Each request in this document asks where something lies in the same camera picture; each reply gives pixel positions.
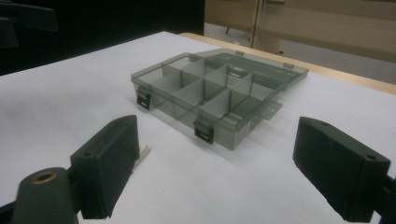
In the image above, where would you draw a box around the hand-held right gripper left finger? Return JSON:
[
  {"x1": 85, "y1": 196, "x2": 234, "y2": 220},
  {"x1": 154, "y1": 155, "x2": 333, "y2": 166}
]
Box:
[{"x1": 70, "y1": 114, "x2": 141, "y2": 220}]

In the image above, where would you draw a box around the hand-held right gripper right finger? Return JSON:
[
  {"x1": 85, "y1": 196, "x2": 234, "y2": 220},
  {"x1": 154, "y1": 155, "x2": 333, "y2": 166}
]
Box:
[{"x1": 292, "y1": 116, "x2": 391, "y2": 223}]

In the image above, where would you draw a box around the small white piece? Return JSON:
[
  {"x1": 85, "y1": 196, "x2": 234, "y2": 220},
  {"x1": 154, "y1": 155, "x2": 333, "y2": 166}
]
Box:
[{"x1": 133, "y1": 143, "x2": 151, "y2": 171}]

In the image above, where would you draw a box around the clear grey compartment box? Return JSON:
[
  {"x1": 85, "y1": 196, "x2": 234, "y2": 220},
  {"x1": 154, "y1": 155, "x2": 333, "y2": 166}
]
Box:
[{"x1": 130, "y1": 48, "x2": 310, "y2": 151}]

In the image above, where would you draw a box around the beige curtain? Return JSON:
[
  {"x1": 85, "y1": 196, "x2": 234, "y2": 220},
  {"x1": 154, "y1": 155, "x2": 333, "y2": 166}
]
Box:
[{"x1": 204, "y1": 0, "x2": 396, "y2": 63}]

